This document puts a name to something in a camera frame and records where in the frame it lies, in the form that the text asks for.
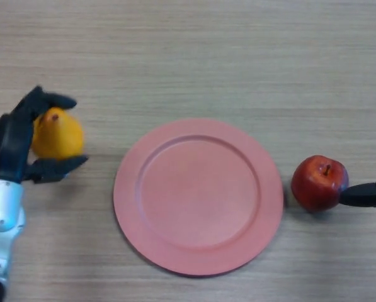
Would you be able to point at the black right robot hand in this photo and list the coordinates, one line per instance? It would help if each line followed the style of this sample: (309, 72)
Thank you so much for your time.
(364, 196)

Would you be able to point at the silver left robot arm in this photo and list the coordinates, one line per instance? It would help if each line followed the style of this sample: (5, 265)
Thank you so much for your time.
(2, 204)

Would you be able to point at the red apple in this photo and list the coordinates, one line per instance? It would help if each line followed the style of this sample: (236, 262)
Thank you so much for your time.
(313, 185)

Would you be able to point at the yellow pear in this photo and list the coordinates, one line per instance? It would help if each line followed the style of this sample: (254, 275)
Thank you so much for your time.
(60, 135)

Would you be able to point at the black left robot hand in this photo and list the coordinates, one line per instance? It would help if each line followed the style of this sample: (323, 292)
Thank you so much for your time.
(11, 144)

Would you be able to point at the pink round plate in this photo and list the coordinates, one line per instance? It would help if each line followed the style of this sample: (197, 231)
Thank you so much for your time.
(198, 198)

